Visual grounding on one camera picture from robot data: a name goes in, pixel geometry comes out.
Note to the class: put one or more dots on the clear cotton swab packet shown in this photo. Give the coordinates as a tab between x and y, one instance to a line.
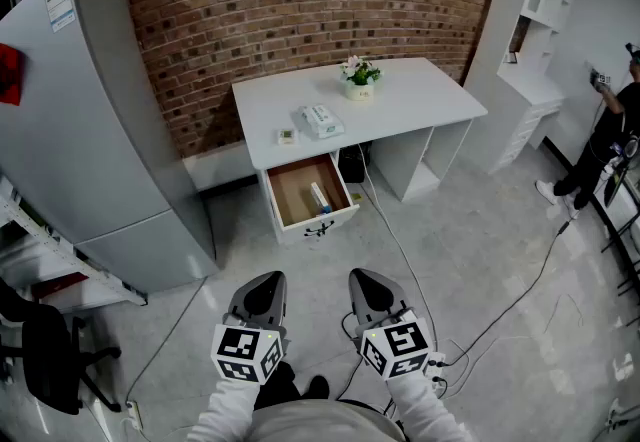
288	136

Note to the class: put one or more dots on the white shelf cabinet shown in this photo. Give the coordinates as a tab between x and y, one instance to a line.
520	5

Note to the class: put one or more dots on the black office chair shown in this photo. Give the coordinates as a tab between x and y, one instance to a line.
45	345

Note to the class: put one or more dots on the white drawer with brown inside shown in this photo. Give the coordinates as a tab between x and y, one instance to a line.
295	190

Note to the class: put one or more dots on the person's right forearm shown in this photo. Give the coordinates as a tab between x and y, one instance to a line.
425	410

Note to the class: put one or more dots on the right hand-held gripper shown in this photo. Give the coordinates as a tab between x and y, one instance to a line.
400	350

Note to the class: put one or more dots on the grey refrigerator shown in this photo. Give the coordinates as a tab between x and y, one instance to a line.
100	130

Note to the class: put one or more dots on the blue and white cardboard box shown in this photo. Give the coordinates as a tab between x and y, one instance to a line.
320	197

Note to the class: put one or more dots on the person's grey shirt torso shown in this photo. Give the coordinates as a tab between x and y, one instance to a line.
325	422

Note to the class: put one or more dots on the red square decoration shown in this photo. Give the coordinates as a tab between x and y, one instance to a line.
10	75

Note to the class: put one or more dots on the white wet wipes pack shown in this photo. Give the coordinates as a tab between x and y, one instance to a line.
320	121

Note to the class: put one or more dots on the person's left forearm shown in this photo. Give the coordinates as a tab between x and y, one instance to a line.
225	410

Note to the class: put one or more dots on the black box under desk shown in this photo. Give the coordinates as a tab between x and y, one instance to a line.
354	165

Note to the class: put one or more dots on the black metal stand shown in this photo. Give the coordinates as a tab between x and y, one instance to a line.
620	210

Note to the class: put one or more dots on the white desk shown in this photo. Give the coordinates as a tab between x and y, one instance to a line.
410	95

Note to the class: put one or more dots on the red box under shelf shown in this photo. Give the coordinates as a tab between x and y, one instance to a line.
52	286

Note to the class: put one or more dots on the white metal shelf rack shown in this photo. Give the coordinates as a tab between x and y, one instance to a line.
60	250

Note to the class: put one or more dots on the white low wall ledge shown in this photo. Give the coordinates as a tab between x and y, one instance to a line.
220	167

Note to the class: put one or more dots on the person's black trouser legs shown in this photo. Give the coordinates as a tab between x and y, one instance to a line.
280	385

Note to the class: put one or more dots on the white power strip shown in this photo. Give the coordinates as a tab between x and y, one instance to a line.
436	365
134	415

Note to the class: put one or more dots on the flower plant in white pot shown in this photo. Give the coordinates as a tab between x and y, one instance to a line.
360	77

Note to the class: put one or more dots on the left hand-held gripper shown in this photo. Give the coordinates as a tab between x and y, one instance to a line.
240	352

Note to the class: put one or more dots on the small yellow floor tag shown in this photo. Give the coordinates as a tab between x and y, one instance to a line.
355	198

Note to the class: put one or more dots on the blue and white label sticker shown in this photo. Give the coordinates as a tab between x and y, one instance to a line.
59	0

